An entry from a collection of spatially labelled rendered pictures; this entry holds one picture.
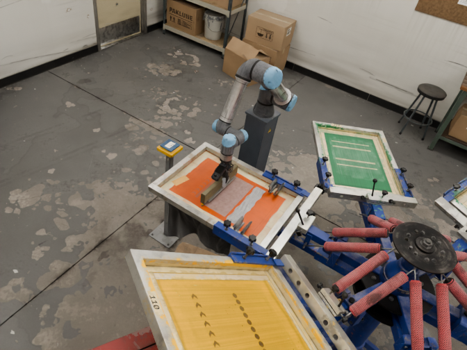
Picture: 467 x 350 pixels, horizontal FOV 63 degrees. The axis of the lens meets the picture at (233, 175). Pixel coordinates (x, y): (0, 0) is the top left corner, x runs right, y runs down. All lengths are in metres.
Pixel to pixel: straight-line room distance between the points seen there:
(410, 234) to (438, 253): 0.14
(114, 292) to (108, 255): 0.34
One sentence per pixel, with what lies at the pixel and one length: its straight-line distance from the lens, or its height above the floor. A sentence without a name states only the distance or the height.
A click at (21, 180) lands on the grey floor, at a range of 3.99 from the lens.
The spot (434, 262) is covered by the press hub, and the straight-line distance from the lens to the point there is 1.99.
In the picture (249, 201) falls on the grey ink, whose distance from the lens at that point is 2.35.
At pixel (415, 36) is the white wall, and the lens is 5.57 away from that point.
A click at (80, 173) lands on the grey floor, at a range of 3.94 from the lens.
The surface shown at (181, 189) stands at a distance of 2.37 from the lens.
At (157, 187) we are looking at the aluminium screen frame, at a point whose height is 0.99.
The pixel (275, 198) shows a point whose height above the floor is 0.95.
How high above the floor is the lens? 2.62
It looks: 42 degrees down
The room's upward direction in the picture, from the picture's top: 11 degrees clockwise
